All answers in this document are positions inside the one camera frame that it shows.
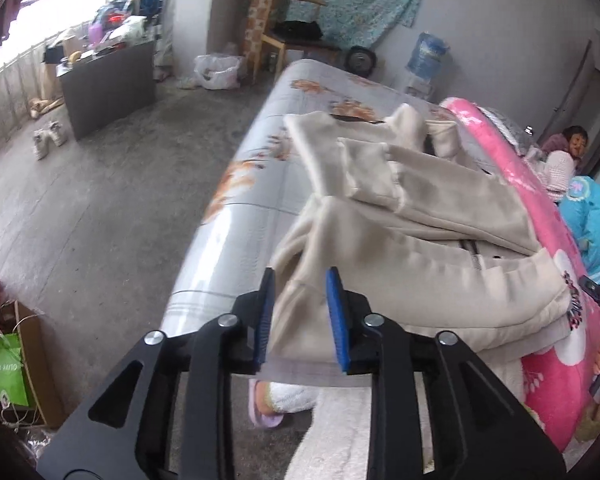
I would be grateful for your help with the wooden chair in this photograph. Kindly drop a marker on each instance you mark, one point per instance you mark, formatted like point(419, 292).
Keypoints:
point(257, 20)

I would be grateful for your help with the black clothing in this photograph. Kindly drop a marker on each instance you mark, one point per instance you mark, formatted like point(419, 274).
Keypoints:
point(297, 30)

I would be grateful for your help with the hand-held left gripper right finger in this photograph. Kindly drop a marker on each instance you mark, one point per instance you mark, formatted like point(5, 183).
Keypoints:
point(339, 330)

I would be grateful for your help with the purple container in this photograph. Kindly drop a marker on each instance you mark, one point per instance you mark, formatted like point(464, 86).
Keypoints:
point(96, 32)

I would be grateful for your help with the pile of clothes and bags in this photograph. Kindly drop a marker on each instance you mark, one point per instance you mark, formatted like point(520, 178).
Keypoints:
point(125, 15)

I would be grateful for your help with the cardboard box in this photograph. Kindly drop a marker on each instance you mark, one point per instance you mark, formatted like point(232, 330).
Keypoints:
point(40, 360)

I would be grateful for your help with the pink floral blanket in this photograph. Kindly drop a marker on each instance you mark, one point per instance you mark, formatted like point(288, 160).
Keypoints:
point(545, 375)

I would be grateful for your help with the green shopping bag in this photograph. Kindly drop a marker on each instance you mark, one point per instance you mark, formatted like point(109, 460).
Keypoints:
point(7, 370)

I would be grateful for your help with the floral plaid bed sheet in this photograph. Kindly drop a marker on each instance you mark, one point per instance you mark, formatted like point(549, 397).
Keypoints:
point(260, 170)

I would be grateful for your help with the grey lace-trimmed pillow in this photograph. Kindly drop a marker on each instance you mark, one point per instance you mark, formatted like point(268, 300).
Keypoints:
point(505, 127)

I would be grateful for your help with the purple slipper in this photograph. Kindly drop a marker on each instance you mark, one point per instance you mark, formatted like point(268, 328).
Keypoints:
point(262, 417)

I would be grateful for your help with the white plastic bag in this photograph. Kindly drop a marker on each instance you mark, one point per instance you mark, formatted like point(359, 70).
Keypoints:
point(220, 72)

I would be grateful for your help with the dark cabinet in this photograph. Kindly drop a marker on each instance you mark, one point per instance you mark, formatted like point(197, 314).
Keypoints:
point(110, 90)

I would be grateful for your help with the white shoe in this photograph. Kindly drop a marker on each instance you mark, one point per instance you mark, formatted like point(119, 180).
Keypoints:
point(58, 132)
point(42, 144)

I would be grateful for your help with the pair of tan slippers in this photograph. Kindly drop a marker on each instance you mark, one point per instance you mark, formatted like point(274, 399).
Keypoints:
point(45, 107)

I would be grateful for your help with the blue water jug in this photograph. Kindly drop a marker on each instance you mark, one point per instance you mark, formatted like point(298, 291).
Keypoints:
point(427, 55)

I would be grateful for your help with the beige zip jacket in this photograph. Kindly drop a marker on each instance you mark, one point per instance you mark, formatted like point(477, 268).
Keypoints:
point(405, 240)

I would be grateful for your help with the white metal railing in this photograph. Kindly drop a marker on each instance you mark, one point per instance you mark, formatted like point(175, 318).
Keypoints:
point(10, 75)

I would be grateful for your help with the white water dispenser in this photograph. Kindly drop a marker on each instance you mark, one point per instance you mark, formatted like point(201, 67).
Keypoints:
point(420, 89)

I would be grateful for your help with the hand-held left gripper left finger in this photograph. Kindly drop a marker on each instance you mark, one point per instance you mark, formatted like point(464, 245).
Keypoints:
point(263, 320)

